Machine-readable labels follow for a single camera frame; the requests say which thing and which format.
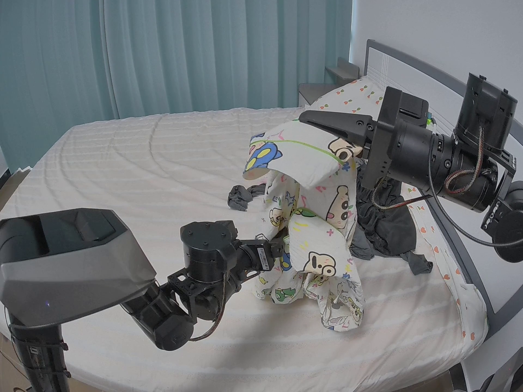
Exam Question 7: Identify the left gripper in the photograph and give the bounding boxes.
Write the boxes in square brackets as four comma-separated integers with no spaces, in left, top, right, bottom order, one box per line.
[236,237,290,278]

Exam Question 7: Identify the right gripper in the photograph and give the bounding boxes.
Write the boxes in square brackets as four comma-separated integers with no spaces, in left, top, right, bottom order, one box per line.
[299,87,454,198]

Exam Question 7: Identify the white printed pyjama top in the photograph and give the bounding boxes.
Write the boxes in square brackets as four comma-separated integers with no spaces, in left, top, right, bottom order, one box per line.
[241,121,365,334]

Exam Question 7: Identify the pile of clothes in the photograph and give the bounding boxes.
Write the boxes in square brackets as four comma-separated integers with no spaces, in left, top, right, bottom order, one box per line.
[227,155,434,277]

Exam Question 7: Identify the grey bedside table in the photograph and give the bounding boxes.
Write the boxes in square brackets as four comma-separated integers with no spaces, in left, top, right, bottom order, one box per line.
[297,57,361,106]

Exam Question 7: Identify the bed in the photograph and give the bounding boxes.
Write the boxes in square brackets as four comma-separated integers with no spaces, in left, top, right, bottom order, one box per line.
[0,38,523,392]

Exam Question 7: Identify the blue-green curtain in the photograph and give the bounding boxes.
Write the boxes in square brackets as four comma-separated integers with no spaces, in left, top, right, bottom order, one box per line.
[0,0,354,172]

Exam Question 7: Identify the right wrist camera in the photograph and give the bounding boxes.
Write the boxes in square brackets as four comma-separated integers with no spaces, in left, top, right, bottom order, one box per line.
[397,90,430,125]

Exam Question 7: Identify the black cable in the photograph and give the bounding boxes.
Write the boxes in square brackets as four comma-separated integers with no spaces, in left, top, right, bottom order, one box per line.
[425,194,497,247]

